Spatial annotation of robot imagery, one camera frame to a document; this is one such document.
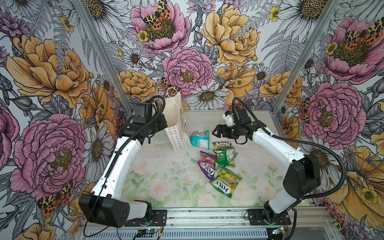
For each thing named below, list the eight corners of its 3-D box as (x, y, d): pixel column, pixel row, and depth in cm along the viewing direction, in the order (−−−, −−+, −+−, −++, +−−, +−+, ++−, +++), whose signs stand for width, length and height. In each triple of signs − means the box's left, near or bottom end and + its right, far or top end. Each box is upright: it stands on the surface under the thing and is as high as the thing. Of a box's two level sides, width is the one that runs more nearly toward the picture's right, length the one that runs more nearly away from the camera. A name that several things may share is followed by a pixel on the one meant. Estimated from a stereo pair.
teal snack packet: (190, 149, 101) (189, 145, 97) (190, 135, 109) (190, 130, 104) (209, 149, 101) (209, 145, 97) (208, 135, 109) (208, 130, 105)
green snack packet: (215, 168, 93) (217, 159, 84) (214, 155, 98) (215, 146, 90) (234, 168, 93) (238, 159, 84) (232, 155, 98) (235, 146, 90)
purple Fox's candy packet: (195, 176, 89) (195, 172, 85) (200, 155, 98) (200, 151, 93) (212, 180, 88) (213, 176, 83) (216, 159, 97) (217, 154, 92)
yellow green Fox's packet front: (209, 183, 87) (210, 181, 83) (221, 167, 93) (222, 164, 90) (230, 199, 81) (231, 197, 78) (241, 181, 88) (242, 178, 84)
